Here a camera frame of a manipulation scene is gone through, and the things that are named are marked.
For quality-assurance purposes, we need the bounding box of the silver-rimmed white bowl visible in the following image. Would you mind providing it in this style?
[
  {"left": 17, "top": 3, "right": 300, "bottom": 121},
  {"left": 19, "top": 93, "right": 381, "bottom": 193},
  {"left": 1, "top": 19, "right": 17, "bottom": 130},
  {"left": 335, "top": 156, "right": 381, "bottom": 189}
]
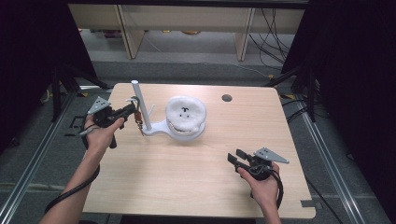
[{"left": 167, "top": 119, "right": 205, "bottom": 137}]

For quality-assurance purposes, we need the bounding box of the white tree-shaped hanger stand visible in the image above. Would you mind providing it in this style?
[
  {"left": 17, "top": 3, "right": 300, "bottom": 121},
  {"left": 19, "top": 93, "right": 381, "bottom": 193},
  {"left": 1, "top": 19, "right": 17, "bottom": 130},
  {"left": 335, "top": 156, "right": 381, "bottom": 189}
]
[{"left": 125, "top": 79, "right": 207, "bottom": 143}]

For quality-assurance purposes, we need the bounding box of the aluminium floor rail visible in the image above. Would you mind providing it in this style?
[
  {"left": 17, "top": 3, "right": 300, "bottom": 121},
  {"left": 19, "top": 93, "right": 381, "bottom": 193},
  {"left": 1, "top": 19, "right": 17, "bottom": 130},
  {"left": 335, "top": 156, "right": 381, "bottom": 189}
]
[
  {"left": 293, "top": 99, "right": 366, "bottom": 224},
  {"left": 0, "top": 90, "right": 80, "bottom": 224}
]

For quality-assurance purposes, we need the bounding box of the bundle of black floor cables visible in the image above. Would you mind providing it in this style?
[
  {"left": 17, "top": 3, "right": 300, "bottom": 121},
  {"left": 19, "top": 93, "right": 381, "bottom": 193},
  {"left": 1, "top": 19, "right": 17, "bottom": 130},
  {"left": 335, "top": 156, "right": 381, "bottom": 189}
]
[{"left": 247, "top": 7, "right": 297, "bottom": 70}]

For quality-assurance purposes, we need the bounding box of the white fluffy plush keychain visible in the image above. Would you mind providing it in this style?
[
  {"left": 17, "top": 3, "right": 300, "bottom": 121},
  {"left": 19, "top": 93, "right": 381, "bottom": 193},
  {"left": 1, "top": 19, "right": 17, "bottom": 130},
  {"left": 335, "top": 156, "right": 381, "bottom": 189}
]
[{"left": 164, "top": 95, "right": 207, "bottom": 133}]

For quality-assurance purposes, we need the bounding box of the grey tape strip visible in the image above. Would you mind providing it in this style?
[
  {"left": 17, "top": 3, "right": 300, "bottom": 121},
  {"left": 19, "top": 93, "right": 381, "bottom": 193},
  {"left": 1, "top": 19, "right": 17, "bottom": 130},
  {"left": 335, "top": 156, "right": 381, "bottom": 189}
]
[{"left": 300, "top": 200, "right": 323, "bottom": 209}]

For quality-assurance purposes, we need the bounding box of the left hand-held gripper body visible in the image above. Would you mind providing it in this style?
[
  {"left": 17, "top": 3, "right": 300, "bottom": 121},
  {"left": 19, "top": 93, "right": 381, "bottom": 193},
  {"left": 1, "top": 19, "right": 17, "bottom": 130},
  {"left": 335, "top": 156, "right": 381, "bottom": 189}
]
[{"left": 87, "top": 96, "right": 122, "bottom": 149}]

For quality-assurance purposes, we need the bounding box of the person's left hand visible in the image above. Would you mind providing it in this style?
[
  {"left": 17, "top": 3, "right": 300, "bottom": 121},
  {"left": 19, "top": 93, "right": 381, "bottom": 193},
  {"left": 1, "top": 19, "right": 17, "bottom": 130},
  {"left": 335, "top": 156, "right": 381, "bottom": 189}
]
[{"left": 83, "top": 115, "right": 126, "bottom": 154}]

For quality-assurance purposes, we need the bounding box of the left hand-held gripper black cable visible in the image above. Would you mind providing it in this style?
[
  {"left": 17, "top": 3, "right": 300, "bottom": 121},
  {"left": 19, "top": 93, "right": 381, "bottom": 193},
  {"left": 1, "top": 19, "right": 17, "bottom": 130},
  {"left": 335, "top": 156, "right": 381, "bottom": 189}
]
[{"left": 44, "top": 124, "right": 102, "bottom": 215}]

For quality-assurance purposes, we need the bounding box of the right hand-held gripper black cable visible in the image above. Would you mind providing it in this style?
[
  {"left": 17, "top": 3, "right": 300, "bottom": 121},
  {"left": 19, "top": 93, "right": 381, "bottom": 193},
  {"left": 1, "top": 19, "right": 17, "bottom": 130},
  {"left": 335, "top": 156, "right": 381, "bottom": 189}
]
[{"left": 249, "top": 167, "right": 285, "bottom": 210}]

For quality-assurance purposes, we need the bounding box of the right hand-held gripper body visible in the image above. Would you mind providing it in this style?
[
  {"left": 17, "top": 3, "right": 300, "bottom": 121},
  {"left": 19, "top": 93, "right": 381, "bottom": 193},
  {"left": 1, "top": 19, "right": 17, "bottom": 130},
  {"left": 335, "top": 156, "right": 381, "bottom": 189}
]
[{"left": 245, "top": 147, "right": 290, "bottom": 182}]

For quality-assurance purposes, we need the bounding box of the hand-held gripper black cable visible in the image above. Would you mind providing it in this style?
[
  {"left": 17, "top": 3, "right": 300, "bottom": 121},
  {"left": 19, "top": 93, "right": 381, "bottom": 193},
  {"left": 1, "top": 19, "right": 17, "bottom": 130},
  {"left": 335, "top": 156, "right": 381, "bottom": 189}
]
[
  {"left": 249, "top": 167, "right": 285, "bottom": 210},
  {"left": 44, "top": 124, "right": 102, "bottom": 215}
]

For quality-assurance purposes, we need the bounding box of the black metal stand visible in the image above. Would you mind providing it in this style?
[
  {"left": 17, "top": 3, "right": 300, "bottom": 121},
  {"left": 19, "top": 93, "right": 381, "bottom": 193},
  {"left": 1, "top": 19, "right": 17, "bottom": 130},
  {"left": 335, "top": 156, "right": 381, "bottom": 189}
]
[
  {"left": 264, "top": 62, "right": 319, "bottom": 123},
  {"left": 49, "top": 62, "right": 114, "bottom": 123}
]

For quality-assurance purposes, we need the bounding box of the light wooden shelf unit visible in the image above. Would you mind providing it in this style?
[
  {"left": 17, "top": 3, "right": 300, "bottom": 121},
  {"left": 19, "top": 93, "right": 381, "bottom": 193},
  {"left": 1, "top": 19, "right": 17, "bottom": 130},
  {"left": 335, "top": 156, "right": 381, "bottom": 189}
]
[{"left": 68, "top": 3, "right": 306, "bottom": 62}]

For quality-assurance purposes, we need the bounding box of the black curtain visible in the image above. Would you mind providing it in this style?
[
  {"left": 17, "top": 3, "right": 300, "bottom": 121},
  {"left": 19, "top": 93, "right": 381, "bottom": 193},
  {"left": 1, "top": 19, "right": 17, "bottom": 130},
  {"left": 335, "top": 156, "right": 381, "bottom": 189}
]
[
  {"left": 280, "top": 0, "right": 396, "bottom": 223},
  {"left": 0, "top": 0, "right": 98, "bottom": 153}
]

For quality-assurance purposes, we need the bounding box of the person's right hand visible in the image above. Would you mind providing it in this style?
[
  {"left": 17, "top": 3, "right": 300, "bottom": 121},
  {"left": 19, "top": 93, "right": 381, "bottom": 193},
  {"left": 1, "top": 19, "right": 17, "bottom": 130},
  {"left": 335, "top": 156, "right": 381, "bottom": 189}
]
[{"left": 237, "top": 163, "right": 281, "bottom": 213}]

